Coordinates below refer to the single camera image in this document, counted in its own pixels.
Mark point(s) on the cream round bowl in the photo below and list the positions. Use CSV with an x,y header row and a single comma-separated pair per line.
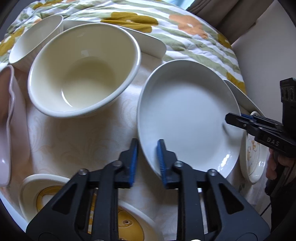
x,y
82,70

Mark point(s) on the pink square baking dish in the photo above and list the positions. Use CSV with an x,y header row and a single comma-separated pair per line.
x,y
15,146

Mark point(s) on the white deep plate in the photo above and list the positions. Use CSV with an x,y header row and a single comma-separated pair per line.
x,y
185,103

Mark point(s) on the floral striped quilt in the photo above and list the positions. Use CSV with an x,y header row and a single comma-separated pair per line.
x,y
185,35

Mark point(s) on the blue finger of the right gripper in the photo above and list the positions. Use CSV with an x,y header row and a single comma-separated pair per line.
x,y
250,116
242,123

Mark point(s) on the white floral tablecloth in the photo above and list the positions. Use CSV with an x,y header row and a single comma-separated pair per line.
x,y
63,146

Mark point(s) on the person's right hand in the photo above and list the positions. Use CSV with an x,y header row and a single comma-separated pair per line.
x,y
271,164

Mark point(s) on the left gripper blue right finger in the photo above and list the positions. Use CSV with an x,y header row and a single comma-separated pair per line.
x,y
167,160

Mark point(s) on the duck pattern plate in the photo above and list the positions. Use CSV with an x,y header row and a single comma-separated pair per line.
x,y
252,158

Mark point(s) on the right brown curtain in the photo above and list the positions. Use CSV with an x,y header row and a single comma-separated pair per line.
x,y
232,18

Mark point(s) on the white ribbed bowl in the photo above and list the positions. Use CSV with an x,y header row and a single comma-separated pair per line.
x,y
31,42

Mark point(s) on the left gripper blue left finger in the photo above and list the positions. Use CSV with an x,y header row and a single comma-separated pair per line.
x,y
129,158

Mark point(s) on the yellow duck plate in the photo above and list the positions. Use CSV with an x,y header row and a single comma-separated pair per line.
x,y
36,191

